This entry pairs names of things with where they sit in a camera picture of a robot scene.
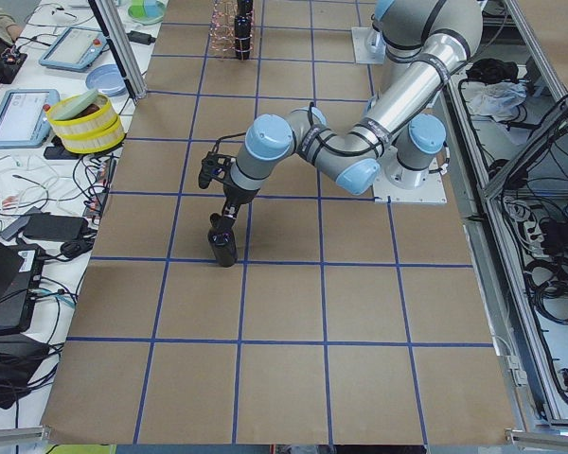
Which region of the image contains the green bowl with blocks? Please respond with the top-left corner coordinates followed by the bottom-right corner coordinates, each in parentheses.
top-left (127, 0), bottom-right (167, 26)

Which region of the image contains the teach pendant near plate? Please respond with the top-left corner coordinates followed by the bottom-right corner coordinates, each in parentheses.
top-left (39, 26), bottom-right (107, 72)

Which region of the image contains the copper wire wine basket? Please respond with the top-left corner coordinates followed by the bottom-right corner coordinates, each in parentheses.
top-left (210, 1), bottom-right (254, 60)

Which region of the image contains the aluminium frame post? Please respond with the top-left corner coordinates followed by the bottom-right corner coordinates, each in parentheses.
top-left (89, 0), bottom-right (147, 103)

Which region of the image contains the teach pendant far side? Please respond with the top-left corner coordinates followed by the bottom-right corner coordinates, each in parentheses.
top-left (0, 89), bottom-right (61, 149)

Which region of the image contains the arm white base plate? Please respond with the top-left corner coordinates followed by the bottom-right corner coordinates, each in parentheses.
top-left (372, 147), bottom-right (447, 205)
top-left (351, 26), bottom-right (385, 65)

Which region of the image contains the blue plate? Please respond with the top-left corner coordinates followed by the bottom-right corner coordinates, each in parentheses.
top-left (85, 63), bottom-right (127, 96)

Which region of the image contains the black power brick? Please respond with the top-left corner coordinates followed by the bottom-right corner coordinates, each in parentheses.
top-left (23, 214), bottom-right (87, 241)

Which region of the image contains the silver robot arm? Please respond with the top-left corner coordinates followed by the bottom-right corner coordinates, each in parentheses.
top-left (202, 1), bottom-right (483, 234)

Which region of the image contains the yellow rimmed wooden basket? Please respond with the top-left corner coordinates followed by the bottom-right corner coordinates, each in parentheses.
top-left (44, 92), bottom-right (125, 154)

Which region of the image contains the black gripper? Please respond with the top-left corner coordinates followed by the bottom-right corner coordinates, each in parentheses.
top-left (220, 183), bottom-right (258, 232)

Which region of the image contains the white crumpled cloth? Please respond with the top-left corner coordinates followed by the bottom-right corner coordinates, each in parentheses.
top-left (468, 82), bottom-right (527, 121)

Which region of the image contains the dark wine bottle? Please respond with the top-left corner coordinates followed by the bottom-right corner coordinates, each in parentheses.
top-left (207, 213), bottom-right (238, 268)
top-left (234, 14), bottom-right (252, 61)

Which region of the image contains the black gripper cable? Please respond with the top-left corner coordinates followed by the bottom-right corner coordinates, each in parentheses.
top-left (210, 101), bottom-right (316, 157)

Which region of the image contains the black power adapter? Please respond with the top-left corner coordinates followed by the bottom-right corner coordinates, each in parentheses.
top-left (127, 30), bottom-right (156, 45)

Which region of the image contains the black laptop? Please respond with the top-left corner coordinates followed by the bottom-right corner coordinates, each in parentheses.
top-left (0, 242), bottom-right (44, 335)

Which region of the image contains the dark wine bottle far slot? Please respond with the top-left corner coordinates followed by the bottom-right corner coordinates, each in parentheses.
top-left (237, 0), bottom-right (254, 19)

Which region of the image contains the pale green plate in basket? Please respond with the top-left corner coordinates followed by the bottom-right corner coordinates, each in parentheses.
top-left (47, 89), bottom-right (98, 121)

